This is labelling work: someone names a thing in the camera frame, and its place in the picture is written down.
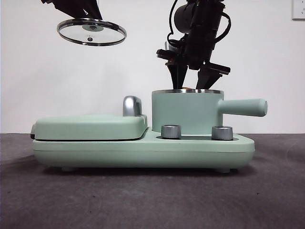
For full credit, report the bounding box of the glass lid with green knob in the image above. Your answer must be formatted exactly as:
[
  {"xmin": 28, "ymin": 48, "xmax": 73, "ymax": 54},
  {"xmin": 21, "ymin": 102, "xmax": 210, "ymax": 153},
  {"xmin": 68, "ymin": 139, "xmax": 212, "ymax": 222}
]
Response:
[{"xmin": 56, "ymin": 18, "xmax": 127, "ymax": 47}]

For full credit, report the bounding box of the silver control knob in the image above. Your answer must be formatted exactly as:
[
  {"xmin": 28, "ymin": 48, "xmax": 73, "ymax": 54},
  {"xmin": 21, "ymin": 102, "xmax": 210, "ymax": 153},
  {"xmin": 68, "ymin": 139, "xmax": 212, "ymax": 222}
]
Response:
[
  {"xmin": 211, "ymin": 125, "xmax": 234, "ymax": 141},
  {"xmin": 161, "ymin": 124, "xmax": 182, "ymax": 139}
]

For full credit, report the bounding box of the mint green griddle cover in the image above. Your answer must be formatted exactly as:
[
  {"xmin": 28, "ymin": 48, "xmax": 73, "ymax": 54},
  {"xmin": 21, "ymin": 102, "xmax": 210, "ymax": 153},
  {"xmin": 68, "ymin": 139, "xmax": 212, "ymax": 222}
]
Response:
[{"xmin": 30, "ymin": 114, "xmax": 149, "ymax": 142}]

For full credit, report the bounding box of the mint green breakfast maker base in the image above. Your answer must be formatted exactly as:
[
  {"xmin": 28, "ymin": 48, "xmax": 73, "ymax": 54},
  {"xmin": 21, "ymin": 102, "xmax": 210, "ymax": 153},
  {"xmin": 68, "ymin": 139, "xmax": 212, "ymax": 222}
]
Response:
[{"xmin": 32, "ymin": 126, "xmax": 255, "ymax": 173}]

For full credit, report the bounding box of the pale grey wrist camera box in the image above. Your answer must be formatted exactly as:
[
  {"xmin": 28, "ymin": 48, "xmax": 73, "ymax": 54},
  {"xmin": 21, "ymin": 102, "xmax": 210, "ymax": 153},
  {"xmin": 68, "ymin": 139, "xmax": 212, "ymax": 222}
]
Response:
[{"xmin": 164, "ymin": 41, "xmax": 178, "ymax": 52}]

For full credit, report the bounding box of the mint green pot with handle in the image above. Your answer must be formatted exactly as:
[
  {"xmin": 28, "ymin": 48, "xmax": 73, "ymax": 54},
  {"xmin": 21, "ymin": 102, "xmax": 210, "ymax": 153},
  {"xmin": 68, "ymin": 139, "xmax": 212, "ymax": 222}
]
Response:
[{"xmin": 151, "ymin": 88, "xmax": 268, "ymax": 135}]

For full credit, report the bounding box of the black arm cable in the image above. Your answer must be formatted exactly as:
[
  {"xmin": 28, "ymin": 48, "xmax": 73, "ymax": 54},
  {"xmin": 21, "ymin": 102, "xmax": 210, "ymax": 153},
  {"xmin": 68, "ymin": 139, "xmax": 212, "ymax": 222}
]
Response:
[
  {"xmin": 214, "ymin": 10, "xmax": 233, "ymax": 41},
  {"xmin": 168, "ymin": 0, "xmax": 179, "ymax": 43}
]

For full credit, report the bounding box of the silver griddle cover handle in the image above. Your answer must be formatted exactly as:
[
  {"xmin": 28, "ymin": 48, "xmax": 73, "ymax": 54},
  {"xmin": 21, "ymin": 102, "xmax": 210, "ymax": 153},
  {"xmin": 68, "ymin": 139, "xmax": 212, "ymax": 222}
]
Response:
[{"xmin": 122, "ymin": 96, "xmax": 143, "ymax": 117}]

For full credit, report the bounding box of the white wall socket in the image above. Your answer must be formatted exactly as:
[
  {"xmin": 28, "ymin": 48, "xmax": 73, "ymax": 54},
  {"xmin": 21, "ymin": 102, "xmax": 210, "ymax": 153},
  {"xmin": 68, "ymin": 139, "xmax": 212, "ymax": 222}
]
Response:
[{"xmin": 292, "ymin": 0, "xmax": 305, "ymax": 21}]

